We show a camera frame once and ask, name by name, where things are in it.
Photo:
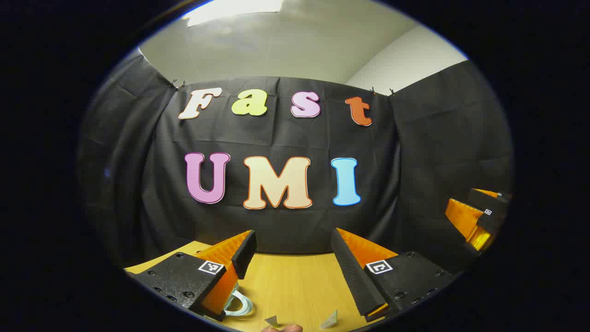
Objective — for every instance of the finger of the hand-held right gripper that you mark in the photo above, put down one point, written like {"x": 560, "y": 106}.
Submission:
{"x": 484, "y": 199}
{"x": 491, "y": 221}

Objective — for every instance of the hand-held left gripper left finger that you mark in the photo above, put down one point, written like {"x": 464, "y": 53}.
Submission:
{"x": 245, "y": 253}

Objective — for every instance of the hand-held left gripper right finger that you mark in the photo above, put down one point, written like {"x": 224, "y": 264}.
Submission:
{"x": 355, "y": 272}

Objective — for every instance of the silver hard-shell suitcase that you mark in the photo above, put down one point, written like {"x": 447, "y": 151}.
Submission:
{"x": 249, "y": 304}

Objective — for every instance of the green and white packet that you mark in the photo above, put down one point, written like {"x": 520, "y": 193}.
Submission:
{"x": 330, "y": 320}

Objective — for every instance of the tan rounded object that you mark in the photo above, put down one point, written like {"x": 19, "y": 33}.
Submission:
{"x": 283, "y": 328}

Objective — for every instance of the ceiling light panel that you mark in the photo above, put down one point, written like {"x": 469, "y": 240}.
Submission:
{"x": 230, "y": 10}

